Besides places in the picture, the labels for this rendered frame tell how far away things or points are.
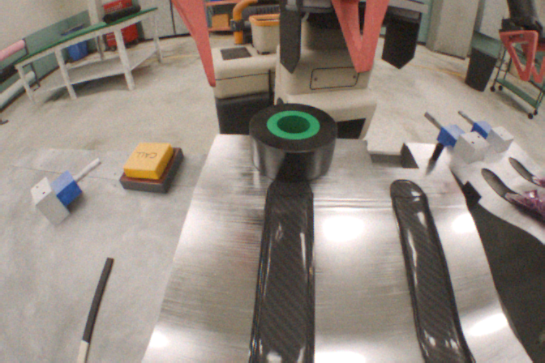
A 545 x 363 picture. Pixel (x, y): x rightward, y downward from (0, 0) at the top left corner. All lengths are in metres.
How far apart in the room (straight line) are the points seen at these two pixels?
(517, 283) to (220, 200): 0.34
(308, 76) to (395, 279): 0.43
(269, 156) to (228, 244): 0.08
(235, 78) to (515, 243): 0.75
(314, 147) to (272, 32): 0.63
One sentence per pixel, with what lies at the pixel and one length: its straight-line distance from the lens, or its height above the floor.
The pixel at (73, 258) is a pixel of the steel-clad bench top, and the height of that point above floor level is 0.80.
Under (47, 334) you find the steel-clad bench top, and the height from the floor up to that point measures 0.80.
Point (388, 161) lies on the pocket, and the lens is 0.30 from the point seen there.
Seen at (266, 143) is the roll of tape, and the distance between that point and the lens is 0.19.
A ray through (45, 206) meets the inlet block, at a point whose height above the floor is 0.84.
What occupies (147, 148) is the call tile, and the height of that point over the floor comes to 0.84.
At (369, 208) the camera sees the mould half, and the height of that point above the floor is 0.89.
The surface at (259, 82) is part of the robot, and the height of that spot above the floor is 0.74.
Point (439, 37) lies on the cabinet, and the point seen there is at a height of 0.39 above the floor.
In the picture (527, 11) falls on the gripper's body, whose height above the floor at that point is 1.10.
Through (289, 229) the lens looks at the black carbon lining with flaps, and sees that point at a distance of 0.19.
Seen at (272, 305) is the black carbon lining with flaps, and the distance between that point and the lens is 0.17.
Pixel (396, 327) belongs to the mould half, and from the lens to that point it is 0.18.
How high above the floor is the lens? 1.04
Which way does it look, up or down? 41 degrees down
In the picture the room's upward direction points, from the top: 1 degrees counter-clockwise
